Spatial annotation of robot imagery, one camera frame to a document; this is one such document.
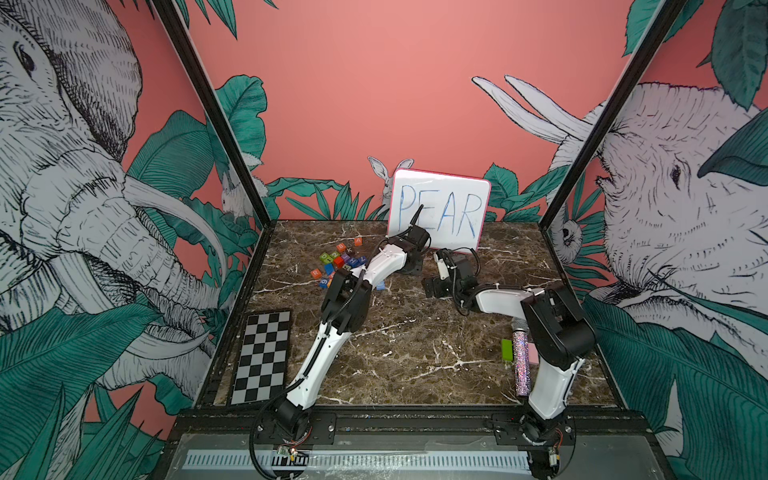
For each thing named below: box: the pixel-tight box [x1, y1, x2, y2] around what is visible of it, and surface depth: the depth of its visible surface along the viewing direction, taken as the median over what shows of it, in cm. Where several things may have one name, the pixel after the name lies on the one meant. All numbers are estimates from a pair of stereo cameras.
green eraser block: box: [502, 338, 513, 361], surface depth 88 cm
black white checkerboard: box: [231, 311, 290, 405], surface depth 85 cm
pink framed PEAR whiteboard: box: [388, 168, 492, 251], surface depth 107 cm
